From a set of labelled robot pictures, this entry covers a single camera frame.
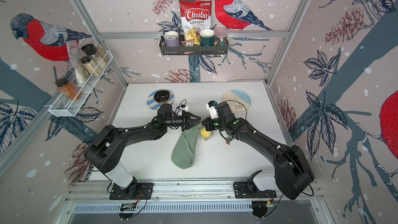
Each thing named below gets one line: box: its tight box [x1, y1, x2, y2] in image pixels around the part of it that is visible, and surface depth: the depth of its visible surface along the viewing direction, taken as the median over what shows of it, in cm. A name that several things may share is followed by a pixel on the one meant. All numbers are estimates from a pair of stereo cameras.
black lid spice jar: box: [80, 56, 101, 77], surface depth 79 cm
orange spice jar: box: [54, 77, 83, 101], surface depth 68 cm
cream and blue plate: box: [221, 89, 252, 113], surface depth 113 cm
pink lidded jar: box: [213, 26, 229, 47], surface depth 87 cm
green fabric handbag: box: [171, 122, 203, 170], surface depth 84 cm
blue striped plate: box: [146, 88, 176, 111], surface depth 110 cm
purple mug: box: [163, 30, 180, 47], surface depth 85 cm
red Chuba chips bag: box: [178, 0, 213, 33], surface depth 81 cm
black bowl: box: [153, 89, 171, 104], surface depth 109 cm
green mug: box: [199, 28, 220, 47], surface depth 85 cm
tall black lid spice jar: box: [80, 43, 107, 70], surface depth 82 cm
